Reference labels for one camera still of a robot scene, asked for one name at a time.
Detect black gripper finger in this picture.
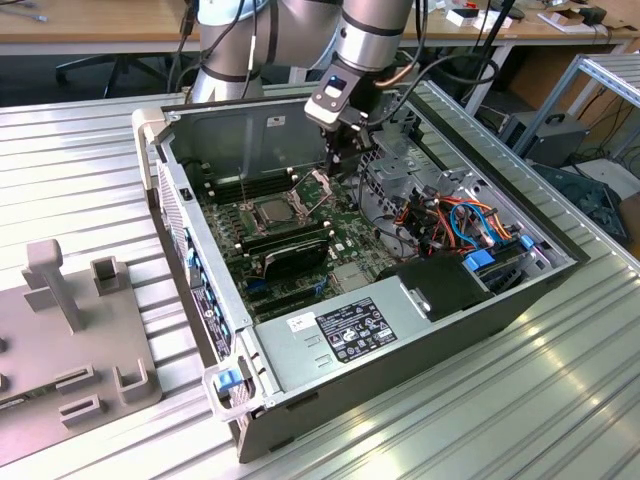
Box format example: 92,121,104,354
323,127,352,177
348,112,377,152

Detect metal socket cover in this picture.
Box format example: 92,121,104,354
289,168,336,217

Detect silver CPU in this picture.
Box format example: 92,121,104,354
253,198,295,225

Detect CPU socket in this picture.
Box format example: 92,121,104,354
238,193,306,236

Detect silver drive cage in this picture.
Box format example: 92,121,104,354
357,127,484,244

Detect green motherboard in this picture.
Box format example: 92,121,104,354
192,164,404,324

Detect small white box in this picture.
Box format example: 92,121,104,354
444,7,484,29

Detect RAM slot white clips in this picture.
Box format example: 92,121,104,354
206,177,297,198
201,165,291,186

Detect black expansion card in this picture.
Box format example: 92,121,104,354
260,238,331,282

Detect silver chipset heatsink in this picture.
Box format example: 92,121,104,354
332,262,367,292

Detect black tripod pole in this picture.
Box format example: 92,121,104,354
478,0,517,47

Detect wooden office desk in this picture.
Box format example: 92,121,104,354
0,0,201,56
399,0,636,116

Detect black expansion slot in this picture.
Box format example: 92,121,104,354
244,285,321,307
252,294,326,321

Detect black plastic air shroud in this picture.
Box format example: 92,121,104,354
374,252,496,322

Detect black rating label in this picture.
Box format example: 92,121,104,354
315,295,400,365

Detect open cardboard box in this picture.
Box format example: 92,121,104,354
537,7,609,35

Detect grey power supply unit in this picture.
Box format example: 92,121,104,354
252,277,436,397

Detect dark teal plastic housing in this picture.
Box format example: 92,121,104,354
529,162,629,246

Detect black office chair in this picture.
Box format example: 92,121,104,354
53,52,174,99

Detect open grey PC case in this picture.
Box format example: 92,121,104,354
130,85,592,465

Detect blue case latch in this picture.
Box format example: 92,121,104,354
212,368,242,393

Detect brown cardboard box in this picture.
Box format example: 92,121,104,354
618,193,640,246

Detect grey parts rack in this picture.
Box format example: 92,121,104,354
0,238,165,467

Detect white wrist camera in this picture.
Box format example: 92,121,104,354
303,73,374,132

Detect black round wire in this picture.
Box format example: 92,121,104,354
355,169,419,251

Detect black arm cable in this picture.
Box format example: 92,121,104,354
372,0,504,121

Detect orange wire bundle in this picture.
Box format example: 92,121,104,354
393,193,451,257

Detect blue flat wire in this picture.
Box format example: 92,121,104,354
448,199,497,247

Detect black box with handle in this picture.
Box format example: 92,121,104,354
499,112,591,169

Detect aluminium profile frame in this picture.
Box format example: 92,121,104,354
512,52,640,161

